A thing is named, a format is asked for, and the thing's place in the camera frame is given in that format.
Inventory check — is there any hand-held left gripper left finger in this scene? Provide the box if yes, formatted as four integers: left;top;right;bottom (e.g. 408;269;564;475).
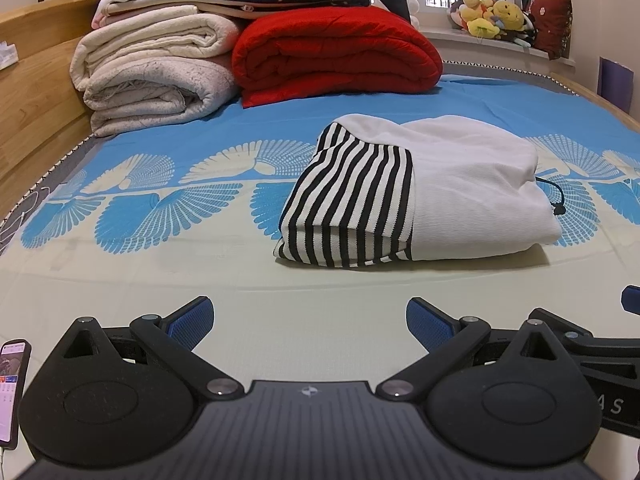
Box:
42;296;247;402

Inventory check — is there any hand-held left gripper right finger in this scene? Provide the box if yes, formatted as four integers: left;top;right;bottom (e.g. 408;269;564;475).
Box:
375;297;571;402

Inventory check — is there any black white striped hoodie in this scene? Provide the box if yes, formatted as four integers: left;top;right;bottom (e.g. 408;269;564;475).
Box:
272;114;567;268

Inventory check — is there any smartphone in black case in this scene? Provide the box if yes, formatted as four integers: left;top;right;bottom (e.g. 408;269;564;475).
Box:
0;338;33;449

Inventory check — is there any grey mattress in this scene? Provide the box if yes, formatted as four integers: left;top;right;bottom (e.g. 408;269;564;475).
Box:
0;57;640;256

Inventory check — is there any speckled grey-white folded blanket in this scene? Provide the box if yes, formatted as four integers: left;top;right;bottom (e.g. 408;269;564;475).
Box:
83;55;239;139

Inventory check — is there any white window sill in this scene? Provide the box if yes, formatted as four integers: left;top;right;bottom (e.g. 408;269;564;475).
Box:
422;30;576;68

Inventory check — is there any dark red cushion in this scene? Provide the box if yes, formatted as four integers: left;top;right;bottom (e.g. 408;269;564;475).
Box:
524;0;573;62

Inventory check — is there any cream folded blanket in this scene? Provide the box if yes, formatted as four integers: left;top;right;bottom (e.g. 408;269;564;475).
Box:
69;12;242;92

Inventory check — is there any red folded blanket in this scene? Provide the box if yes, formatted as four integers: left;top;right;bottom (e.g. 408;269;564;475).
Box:
231;6;445;109

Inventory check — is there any small yellow plush toy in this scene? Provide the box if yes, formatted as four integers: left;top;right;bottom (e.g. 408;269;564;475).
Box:
467;17;501;39

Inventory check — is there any yellow round-faced plush toy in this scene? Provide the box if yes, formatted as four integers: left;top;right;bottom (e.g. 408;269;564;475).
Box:
492;0;526;36

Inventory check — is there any orange yellow plush toy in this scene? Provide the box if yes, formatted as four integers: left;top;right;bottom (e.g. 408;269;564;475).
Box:
452;0;493;28

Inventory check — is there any dark blue patterned folded blanket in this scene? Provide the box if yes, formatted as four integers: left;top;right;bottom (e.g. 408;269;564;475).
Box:
106;0;373;20

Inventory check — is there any purple board against wall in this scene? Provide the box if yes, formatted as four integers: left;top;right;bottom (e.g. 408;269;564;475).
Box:
598;57;636;112

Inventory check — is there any wooden bed frame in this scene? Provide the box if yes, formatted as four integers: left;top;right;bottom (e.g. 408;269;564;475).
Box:
0;0;640;222

